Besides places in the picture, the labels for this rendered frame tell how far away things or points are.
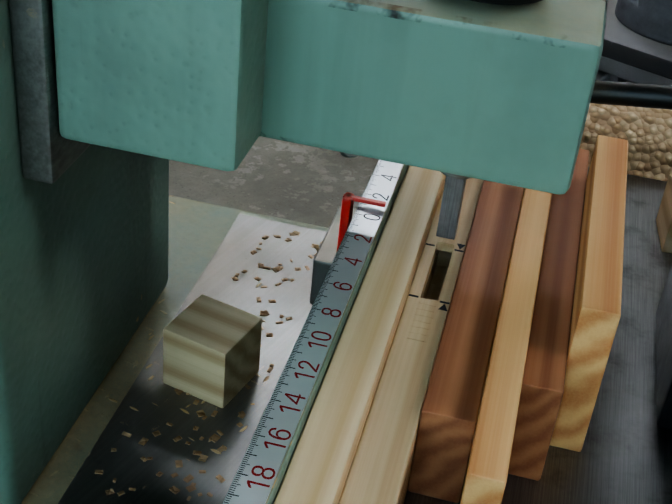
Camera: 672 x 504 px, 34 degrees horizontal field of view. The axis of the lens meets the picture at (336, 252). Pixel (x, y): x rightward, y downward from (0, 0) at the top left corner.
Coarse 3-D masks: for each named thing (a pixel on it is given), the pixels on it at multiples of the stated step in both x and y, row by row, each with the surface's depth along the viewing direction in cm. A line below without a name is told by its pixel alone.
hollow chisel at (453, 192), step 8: (448, 184) 51; (456, 184) 51; (464, 184) 51; (448, 192) 51; (456, 192) 51; (448, 200) 51; (456, 200) 51; (448, 208) 51; (456, 208) 51; (440, 216) 52; (448, 216) 52; (456, 216) 51; (440, 224) 52; (448, 224) 52; (456, 224) 52; (440, 232) 52; (448, 232) 52; (456, 232) 53
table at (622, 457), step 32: (640, 192) 68; (640, 224) 65; (640, 256) 62; (640, 288) 59; (640, 320) 57; (640, 352) 54; (608, 384) 52; (640, 384) 52; (608, 416) 50; (640, 416) 50; (608, 448) 48; (640, 448) 49; (512, 480) 46; (544, 480) 46; (576, 480) 47; (608, 480) 47; (640, 480) 47
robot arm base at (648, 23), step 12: (624, 0) 114; (636, 0) 115; (648, 0) 111; (660, 0) 110; (624, 12) 114; (636, 12) 112; (648, 12) 111; (660, 12) 110; (624, 24) 114; (636, 24) 113; (648, 24) 112; (660, 24) 111; (648, 36) 112; (660, 36) 111
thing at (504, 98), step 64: (320, 0) 44; (384, 0) 44; (448, 0) 45; (576, 0) 46; (320, 64) 46; (384, 64) 45; (448, 64) 44; (512, 64) 44; (576, 64) 43; (320, 128) 47; (384, 128) 47; (448, 128) 46; (512, 128) 45; (576, 128) 44
